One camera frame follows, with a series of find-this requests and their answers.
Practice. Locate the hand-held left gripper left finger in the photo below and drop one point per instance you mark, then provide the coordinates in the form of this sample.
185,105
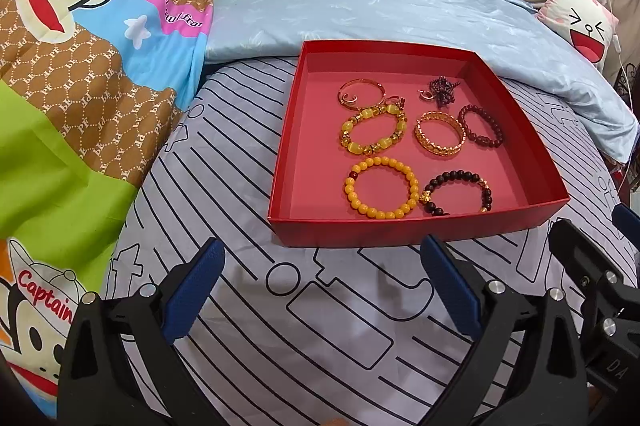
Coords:
192,296

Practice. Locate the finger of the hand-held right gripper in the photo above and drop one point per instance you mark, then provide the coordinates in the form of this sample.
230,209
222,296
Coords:
580,256
627,216

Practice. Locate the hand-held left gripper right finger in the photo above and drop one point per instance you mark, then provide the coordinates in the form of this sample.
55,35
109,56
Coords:
450,286

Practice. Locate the red cardboard box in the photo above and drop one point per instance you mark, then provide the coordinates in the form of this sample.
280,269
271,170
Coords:
400,165

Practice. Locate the grey striped bed sheet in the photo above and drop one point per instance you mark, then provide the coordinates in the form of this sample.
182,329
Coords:
250,331

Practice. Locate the black metal rack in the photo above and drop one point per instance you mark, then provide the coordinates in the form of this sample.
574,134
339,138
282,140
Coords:
631,78

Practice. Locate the pink rabbit cushion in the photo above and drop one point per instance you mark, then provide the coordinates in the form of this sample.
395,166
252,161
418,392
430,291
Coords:
582,20

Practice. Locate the thin gold bangle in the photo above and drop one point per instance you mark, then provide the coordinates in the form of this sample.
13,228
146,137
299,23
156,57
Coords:
362,80

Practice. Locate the cartoon monkey printed blanket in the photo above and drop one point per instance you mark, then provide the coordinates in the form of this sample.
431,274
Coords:
75,105

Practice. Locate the light blue blanket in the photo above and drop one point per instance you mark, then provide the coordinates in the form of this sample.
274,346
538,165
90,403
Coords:
400,0

